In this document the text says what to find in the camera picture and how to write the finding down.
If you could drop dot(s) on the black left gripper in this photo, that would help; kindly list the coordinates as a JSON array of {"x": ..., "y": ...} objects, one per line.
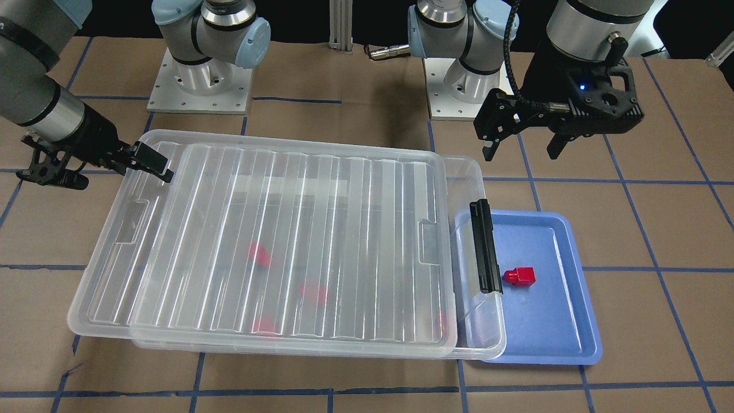
[{"x": 546, "y": 73}]

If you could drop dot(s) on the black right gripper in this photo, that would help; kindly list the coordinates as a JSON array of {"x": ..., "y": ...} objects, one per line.
[{"x": 96, "y": 137}]

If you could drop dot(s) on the red block carried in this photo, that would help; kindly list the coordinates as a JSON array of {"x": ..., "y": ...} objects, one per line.
[{"x": 520, "y": 276}]

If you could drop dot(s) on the clear plastic box lid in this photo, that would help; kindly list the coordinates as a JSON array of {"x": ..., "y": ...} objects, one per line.
[{"x": 110, "y": 284}]

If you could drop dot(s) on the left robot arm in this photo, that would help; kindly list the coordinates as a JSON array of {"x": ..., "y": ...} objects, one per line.
[{"x": 480, "y": 36}]

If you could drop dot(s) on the red block under lid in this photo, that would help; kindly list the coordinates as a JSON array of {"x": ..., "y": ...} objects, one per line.
[
  {"x": 315, "y": 294},
  {"x": 259, "y": 255},
  {"x": 264, "y": 326}
]

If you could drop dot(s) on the clear plastic storage box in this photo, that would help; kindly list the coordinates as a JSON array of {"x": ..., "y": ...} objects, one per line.
[{"x": 327, "y": 255}]

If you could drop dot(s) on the blue plastic tray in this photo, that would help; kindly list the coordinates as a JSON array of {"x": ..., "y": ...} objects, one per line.
[{"x": 550, "y": 322}]

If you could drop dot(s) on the red block under lid front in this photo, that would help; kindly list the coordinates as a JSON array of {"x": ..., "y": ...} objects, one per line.
[{"x": 264, "y": 326}]

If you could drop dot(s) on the red block under lid middle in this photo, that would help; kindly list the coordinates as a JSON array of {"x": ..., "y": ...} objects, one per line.
[{"x": 315, "y": 294}]

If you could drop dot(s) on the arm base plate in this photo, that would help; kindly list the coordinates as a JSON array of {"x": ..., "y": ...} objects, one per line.
[
  {"x": 213, "y": 87},
  {"x": 454, "y": 93}
]

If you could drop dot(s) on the black box latch handle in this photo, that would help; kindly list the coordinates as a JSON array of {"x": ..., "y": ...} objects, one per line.
[{"x": 489, "y": 275}]

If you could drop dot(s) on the red block near box wall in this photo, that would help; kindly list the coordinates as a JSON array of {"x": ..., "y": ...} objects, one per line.
[{"x": 442, "y": 324}]

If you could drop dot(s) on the aluminium frame profile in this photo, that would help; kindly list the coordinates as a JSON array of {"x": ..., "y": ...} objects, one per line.
[{"x": 340, "y": 26}]

